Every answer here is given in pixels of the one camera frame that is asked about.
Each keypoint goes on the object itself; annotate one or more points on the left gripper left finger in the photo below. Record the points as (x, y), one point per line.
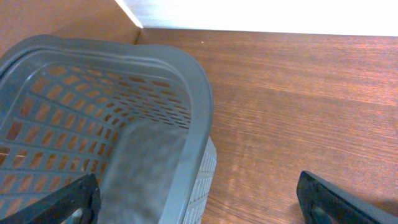
(77, 202)

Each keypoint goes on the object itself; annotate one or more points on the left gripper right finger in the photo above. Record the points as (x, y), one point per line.
(322, 202)

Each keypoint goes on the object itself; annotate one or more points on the grey plastic basket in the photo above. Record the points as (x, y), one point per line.
(137, 117)

